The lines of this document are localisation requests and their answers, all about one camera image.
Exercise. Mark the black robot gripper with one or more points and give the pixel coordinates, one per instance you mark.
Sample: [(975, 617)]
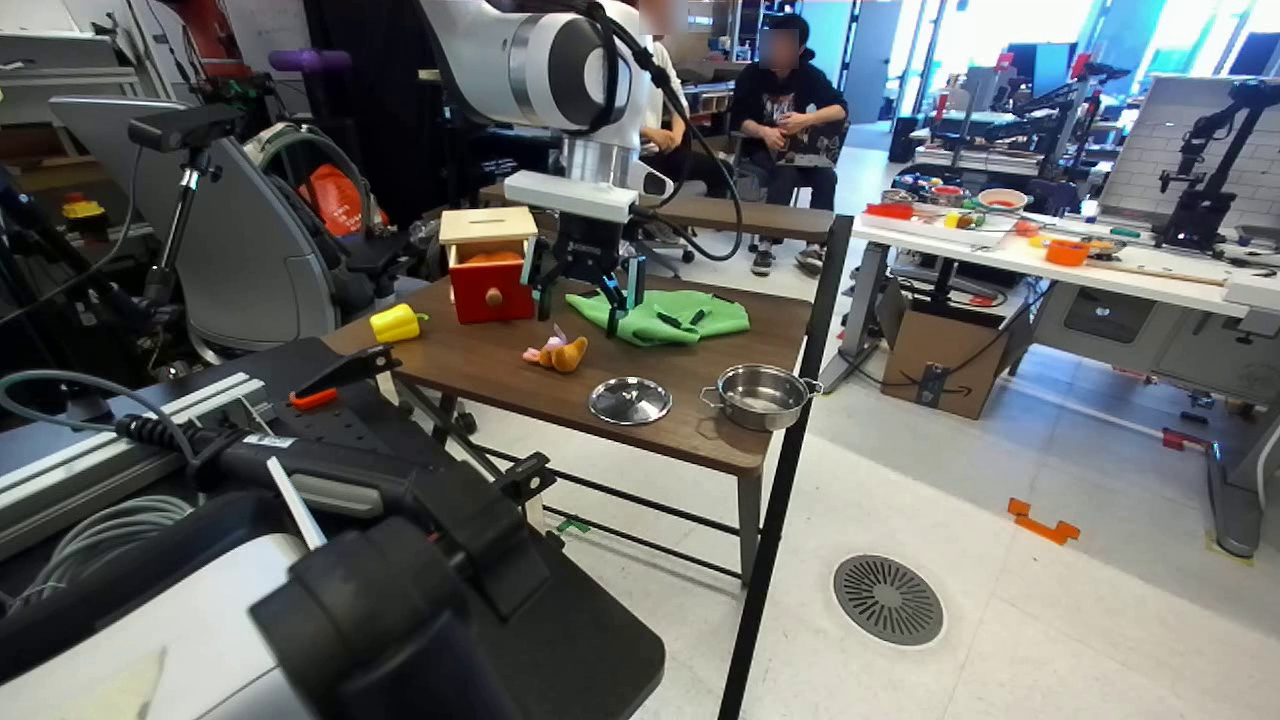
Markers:
[(585, 244)]

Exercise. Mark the silver metal lid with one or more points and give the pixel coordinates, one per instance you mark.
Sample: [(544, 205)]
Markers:
[(629, 401)]

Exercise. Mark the black background robot arm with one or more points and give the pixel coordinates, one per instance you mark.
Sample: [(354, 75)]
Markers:
[(1205, 172)]

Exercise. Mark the person behind robot arm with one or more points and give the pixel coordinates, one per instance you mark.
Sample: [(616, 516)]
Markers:
[(660, 80)]

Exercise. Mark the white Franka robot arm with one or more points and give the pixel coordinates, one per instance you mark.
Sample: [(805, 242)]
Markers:
[(532, 67)]

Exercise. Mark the orange plush toy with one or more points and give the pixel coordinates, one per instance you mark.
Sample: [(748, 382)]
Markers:
[(562, 354)]

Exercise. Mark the silver metal pot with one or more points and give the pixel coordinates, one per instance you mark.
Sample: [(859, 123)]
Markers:
[(758, 398)]

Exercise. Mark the yellow toy bell pepper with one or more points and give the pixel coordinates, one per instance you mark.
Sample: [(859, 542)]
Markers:
[(394, 327)]

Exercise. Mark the green cloth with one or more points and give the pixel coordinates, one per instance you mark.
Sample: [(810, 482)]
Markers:
[(665, 321)]

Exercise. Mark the wooden drawer red front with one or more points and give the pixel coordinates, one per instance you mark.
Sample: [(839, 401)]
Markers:
[(490, 287)]

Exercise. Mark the light wooden slotted box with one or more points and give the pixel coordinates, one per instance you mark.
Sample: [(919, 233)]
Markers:
[(490, 227)]

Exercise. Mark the black slanted pole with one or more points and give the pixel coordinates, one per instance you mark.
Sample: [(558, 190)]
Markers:
[(787, 467)]

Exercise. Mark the seated person black shirt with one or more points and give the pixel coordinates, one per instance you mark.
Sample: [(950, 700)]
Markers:
[(790, 103)]

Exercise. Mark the cardboard box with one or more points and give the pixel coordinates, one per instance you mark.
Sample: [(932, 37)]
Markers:
[(946, 354)]

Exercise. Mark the grey machine orange disc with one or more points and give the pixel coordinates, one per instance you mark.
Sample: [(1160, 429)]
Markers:
[(262, 242)]

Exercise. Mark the round floor drain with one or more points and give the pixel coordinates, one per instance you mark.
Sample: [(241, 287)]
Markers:
[(889, 601)]

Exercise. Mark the white table with toys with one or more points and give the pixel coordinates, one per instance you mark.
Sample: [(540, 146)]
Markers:
[(1065, 263)]

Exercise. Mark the orange bracket floor tape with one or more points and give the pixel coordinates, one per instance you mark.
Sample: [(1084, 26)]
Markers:
[(1043, 522)]

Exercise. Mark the aluminium rail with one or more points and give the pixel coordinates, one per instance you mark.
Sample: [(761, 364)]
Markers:
[(105, 444)]

